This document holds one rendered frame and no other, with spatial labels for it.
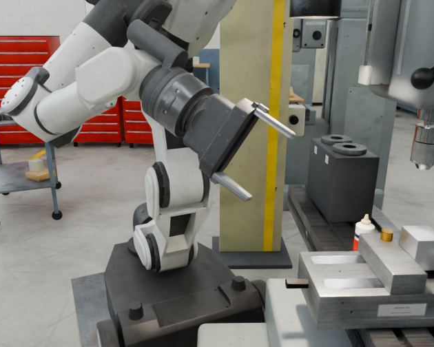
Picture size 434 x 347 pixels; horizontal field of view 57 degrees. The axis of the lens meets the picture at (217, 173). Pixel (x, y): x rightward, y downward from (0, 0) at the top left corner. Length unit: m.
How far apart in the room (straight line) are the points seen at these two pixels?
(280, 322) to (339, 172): 0.43
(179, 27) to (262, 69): 1.50
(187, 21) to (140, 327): 0.86
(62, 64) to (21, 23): 9.77
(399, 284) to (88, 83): 0.60
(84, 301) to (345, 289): 1.24
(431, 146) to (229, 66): 1.76
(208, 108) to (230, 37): 1.85
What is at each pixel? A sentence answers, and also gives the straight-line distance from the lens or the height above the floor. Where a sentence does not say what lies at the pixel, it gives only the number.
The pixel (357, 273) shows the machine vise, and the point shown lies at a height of 1.00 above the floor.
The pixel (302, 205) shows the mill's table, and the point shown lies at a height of 0.93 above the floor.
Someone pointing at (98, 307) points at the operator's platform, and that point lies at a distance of 1.73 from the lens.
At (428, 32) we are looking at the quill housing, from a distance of 0.66.
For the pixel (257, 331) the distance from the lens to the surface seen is 1.05.
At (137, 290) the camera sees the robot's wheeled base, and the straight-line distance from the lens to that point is 1.49.
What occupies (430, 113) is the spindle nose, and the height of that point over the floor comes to 1.29.
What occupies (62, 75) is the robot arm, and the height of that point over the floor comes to 1.35.
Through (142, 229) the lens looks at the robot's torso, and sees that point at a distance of 1.54.
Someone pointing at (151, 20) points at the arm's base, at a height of 1.45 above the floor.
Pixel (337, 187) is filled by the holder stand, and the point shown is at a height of 1.04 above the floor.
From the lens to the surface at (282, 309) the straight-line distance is 0.93.
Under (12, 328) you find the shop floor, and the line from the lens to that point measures 2.43.
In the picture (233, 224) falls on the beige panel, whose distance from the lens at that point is 2.67.
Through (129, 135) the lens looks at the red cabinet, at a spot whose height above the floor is 0.19.
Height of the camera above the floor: 1.41
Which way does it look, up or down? 19 degrees down
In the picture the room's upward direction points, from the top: straight up
